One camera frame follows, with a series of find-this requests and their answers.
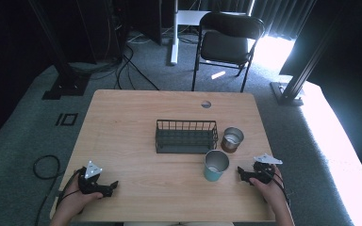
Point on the person's right hand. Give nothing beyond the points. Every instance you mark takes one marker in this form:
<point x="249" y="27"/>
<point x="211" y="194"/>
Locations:
<point x="270" y="190"/>

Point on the black folding chair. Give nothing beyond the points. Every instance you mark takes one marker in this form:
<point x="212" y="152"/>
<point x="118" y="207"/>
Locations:
<point x="224" y="47"/>

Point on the black metal stand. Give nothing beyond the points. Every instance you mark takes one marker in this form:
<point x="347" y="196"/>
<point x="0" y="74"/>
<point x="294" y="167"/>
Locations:
<point x="298" y="78"/>
<point x="61" y="62"/>

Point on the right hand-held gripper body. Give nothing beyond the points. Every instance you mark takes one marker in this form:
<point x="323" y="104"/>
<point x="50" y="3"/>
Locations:
<point x="264" y="171"/>

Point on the teal metal cup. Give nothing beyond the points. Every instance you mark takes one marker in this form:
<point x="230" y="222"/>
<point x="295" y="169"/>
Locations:
<point x="215" y="168"/>

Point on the person's left hand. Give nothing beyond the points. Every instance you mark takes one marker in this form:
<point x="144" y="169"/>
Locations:
<point x="75" y="201"/>

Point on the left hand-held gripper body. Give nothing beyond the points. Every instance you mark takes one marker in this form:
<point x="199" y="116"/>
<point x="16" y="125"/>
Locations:
<point x="89" y="185"/>

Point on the brown metal cup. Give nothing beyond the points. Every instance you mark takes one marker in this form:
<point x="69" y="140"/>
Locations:
<point x="231" y="141"/>

